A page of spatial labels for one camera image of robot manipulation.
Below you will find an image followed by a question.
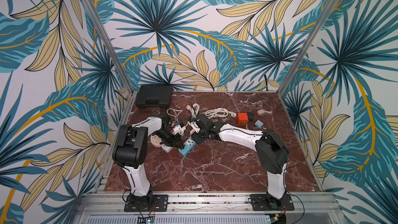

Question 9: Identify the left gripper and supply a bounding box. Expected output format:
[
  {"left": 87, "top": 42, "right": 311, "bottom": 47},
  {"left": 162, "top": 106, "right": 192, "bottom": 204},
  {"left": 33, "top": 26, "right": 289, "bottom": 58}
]
[{"left": 153, "top": 129, "right": 184, "bottom": 149}]

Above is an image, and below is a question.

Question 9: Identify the teal power strip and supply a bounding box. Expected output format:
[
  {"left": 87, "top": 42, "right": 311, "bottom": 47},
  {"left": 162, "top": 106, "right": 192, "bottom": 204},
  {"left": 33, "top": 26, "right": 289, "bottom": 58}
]
[{"left": 178, "top": 138, "right": 196, "bottom": 157}]

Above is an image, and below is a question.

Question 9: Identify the red plug adapter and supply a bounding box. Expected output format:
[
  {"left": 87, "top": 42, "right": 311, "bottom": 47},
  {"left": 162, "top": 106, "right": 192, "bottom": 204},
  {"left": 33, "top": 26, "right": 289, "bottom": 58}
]
[{"left": 237, "top": 113, "right": 249, "bottom": 126}]

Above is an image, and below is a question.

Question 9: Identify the blue plug adapter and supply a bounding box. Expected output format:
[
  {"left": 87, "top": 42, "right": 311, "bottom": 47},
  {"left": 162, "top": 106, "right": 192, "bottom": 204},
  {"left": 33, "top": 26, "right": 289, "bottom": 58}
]
[{"left": 255, "top": 120, "right": 264, "bottom": 129}]

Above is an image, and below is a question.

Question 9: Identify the pink plug adapter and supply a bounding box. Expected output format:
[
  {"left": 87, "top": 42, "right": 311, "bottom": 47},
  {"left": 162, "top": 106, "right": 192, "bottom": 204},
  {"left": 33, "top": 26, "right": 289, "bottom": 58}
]
[{"left": 257, "top": 110, "right": 267, "bottom": 117}]

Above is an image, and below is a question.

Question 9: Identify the white power strip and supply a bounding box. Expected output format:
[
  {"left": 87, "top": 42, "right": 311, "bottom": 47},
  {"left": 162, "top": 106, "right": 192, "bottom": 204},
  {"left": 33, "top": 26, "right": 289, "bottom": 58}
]
[{"left": 161, "top": 144, "right": 173, "bottom": 153}]

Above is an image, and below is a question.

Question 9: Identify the round pink power socket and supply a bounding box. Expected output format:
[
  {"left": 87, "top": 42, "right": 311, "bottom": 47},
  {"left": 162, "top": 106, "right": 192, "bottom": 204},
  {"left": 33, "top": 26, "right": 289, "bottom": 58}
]
[{"left": 150, "top": 135, "right": 162, "bottom": 148}]

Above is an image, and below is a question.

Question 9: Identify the black plug adapter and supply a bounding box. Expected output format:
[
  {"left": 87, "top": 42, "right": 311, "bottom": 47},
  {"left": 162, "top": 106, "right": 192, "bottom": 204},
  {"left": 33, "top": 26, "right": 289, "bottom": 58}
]
[{"left": 247, "top": 113, "right": 255, "bottom": 121}]

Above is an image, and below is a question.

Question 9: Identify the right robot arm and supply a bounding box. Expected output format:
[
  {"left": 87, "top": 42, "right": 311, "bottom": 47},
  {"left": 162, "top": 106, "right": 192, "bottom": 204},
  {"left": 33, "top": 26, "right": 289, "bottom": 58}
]
[{"left": 188, "top": 114, "right": 294, "bottom": 212}]

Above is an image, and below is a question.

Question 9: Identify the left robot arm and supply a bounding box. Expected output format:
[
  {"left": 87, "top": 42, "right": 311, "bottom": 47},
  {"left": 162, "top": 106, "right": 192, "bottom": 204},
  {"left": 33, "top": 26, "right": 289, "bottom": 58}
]
[{"left": 112, "top": 116, "right": 186, "bottom": 212}]

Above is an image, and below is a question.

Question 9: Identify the black plastic case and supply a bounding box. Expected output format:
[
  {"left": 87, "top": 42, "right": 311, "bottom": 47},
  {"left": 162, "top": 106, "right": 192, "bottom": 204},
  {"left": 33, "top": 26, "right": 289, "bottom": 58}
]
[{"left": 135, "top": 85, "right": 172, "bottom": 109}]

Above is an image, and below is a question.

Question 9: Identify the teal strip coiled cable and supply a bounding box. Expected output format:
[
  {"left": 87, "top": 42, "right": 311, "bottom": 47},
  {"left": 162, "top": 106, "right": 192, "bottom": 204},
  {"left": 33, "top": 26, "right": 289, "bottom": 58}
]
[{"left": 203, "top": 108, "right": 237, "bottom": 120}]

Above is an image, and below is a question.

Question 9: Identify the white strip coiled cable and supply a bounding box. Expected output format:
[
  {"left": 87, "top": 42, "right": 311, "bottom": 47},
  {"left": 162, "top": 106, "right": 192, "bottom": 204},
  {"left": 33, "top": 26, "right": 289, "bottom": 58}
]
[{"left": 186, "top": 103, "right": 201, "bottom": 120}]

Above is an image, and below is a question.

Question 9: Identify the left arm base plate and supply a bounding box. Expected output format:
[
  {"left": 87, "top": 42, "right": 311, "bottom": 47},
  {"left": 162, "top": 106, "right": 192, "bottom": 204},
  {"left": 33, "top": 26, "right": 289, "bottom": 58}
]
[{"left": 124, "top": 194, "right": 169, "bottom": 213}]

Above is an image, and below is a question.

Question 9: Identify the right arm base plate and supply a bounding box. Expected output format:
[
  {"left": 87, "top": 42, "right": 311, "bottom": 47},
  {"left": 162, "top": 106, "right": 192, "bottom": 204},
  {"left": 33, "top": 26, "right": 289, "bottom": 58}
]
[{"left": 248, "top": 194, "right": 294, "bottom": 212}]

